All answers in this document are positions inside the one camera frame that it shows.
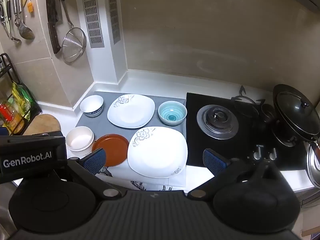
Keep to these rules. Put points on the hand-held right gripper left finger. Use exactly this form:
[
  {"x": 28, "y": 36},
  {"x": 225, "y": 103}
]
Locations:
[{"x": 95, "y": 158}]

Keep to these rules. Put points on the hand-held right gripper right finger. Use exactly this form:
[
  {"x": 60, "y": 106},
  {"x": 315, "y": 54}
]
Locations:
[{"x": 213, "y": 161}]

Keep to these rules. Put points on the brown round plate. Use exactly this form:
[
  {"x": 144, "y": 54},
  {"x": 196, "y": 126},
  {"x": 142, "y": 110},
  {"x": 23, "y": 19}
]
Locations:
[{"x": 113, "y": 146}]

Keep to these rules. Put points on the plain white bowl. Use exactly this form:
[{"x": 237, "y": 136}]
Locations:
[{"x": 79, "y": 140}]

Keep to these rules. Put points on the white floral square plate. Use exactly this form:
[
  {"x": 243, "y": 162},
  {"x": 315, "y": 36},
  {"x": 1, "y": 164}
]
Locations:
[
  {"x": 135, "y": 115},
  {"x": 160, "y": 152}
]

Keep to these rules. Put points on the white bowl with blue pattern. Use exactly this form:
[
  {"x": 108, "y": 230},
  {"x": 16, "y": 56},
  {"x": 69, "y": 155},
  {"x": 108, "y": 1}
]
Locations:
[{"x": 91, "y": 103}]

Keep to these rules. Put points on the teal glazed bowl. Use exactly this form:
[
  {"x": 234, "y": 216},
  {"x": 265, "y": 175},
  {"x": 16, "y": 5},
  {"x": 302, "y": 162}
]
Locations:
[{"x": 172, "y": 113}]

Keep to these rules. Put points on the wooden cutting board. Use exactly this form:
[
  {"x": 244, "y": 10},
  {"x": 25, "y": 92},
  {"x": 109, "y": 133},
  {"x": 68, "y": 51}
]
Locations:
[{"x": 42, "y": 125}]

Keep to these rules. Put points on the black glass gas stove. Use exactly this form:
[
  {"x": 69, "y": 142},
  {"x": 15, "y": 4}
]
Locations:
[{"x": 192, "y": 130}]

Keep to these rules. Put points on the grey table mat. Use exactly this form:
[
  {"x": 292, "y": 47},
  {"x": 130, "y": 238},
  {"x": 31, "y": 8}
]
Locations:
[{"x": 83, "y": 121}]

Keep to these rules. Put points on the red capped jar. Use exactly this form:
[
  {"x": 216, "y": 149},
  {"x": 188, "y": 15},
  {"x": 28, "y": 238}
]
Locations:
[{"x": 6, "y": 113}]

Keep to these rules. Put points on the stove knob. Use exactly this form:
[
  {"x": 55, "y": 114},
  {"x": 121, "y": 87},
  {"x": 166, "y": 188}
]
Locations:
[
  {"x": 258, "y": 153},
  {"x": 273, "y": 154}
]

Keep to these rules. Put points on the yellow green snack bag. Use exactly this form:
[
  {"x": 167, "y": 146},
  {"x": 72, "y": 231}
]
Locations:
[{"x": 21, "y": 97}]

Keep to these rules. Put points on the glass wok lid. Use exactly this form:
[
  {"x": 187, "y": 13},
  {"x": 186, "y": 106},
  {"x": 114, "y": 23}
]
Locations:
[{"x": 292, "y": 110}]

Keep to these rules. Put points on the steel pot lid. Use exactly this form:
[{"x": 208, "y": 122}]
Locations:
[{"x": 314, "y": 165}]

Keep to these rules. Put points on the black wok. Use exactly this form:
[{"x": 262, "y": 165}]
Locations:
[{"x": 317, "y": 130}]

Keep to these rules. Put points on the steel mesh strainer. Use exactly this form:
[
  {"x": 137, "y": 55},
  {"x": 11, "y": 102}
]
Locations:
[{"x": 72, "y": 47}]

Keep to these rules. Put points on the steel ladle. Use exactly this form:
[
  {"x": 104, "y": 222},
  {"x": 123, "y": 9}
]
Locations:
[{"x": 26, "y": 32}]

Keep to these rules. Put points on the hanging metal ladles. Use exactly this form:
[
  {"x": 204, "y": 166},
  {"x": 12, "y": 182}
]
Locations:
[{"x": 7, "y": 27}]

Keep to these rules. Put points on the kitchen cleaver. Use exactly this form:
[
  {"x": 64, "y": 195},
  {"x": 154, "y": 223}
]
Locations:
[{"x": 53, "y": 17}]

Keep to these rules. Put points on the steel peeler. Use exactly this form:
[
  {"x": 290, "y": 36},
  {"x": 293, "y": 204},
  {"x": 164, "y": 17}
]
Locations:
[{"x": 16, "y": 12}]

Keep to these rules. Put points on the grey vent grille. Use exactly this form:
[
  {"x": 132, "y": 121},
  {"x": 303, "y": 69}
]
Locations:
[{"x": 92, "y": 17}]

